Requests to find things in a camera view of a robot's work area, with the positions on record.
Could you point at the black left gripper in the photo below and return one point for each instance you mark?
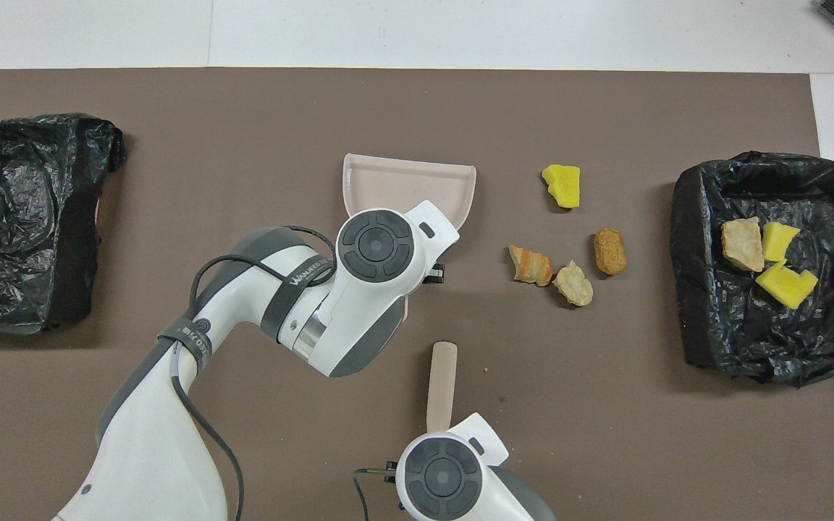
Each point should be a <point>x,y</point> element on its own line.
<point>435,274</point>

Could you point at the beige plastic dustpan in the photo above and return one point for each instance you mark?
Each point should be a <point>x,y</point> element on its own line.
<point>410,184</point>

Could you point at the orange striped bread piece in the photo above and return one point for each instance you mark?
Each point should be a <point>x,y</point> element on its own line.
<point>533,266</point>

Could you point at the beige hand brush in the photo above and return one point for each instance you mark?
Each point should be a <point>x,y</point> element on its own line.
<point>441,383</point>

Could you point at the pale lumpy bread chunk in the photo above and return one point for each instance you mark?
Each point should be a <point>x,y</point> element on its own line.
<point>574,284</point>

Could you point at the brown fried nugget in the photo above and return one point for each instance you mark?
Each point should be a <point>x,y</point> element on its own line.
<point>609,251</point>

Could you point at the tan bread chunk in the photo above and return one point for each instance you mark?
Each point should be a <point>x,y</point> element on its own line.
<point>743,244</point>

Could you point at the small curved yellow sponge piece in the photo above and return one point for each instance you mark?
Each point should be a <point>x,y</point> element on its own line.
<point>779,241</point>

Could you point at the yellow notched sponge piece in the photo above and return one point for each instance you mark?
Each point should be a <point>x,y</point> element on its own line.
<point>786,286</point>

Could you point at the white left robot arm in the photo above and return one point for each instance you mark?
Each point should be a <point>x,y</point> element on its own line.
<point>344,304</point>

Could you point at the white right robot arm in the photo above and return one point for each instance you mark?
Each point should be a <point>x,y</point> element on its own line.
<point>446,477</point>

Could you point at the black bag lined bin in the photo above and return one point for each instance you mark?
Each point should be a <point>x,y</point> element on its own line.
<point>19,217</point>
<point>750,333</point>

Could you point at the yellow wedge sponge piece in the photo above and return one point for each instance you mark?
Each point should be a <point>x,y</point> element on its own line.
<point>562,186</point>

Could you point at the brown table mat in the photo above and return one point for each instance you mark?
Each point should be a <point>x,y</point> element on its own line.
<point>417,101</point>

